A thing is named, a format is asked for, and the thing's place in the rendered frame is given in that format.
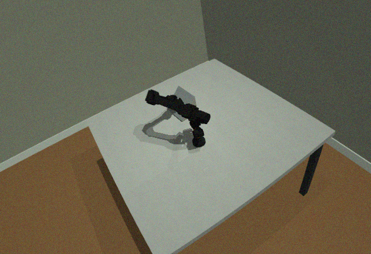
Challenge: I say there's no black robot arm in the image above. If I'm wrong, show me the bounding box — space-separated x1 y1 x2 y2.
145 89 210 124

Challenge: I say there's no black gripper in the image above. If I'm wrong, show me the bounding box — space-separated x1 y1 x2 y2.
188 119 204 138

